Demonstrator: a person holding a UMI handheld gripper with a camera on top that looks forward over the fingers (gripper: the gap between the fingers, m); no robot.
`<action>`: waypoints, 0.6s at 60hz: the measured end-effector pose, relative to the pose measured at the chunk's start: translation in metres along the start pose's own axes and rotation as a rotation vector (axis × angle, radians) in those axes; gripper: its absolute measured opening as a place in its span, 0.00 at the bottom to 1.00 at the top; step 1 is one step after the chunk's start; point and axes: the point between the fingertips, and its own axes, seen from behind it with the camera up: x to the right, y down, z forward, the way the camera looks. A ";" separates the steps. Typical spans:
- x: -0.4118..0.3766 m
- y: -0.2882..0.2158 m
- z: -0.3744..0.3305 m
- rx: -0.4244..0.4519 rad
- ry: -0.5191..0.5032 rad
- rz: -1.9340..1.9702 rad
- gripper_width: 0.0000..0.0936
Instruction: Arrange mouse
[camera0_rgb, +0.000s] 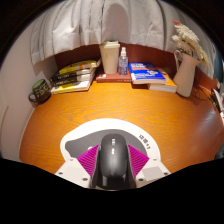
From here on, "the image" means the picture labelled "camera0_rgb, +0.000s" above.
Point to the dark mug with green inside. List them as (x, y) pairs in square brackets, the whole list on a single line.
[(41, 89)]

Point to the red book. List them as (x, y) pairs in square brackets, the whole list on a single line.
[(113, 79)]

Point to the cream lidded cup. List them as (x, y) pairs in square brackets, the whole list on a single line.
[(110, 58)]

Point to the white and yellow book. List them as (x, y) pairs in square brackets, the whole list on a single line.
[(70, 88)]

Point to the clear spray bottle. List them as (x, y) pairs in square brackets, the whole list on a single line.
[(123, 65)]

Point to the blue book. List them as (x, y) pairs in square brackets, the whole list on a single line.
[(145, 71)]

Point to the white curtain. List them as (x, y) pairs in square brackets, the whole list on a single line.
[(100, 20)]

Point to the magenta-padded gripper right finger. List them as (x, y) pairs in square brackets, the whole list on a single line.
[(151, 171)]

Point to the white pitcher vase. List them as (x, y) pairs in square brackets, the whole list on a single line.
[(185, 78)]

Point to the silver laptop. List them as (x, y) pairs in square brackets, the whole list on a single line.
[(220, 100)]

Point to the dark grey computer mouse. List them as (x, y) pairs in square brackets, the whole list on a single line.
[(113, 160)]

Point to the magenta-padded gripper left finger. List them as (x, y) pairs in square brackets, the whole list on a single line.
[(71, 170)]

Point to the white and grey mouse pad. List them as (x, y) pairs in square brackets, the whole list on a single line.
[(110, 125)]

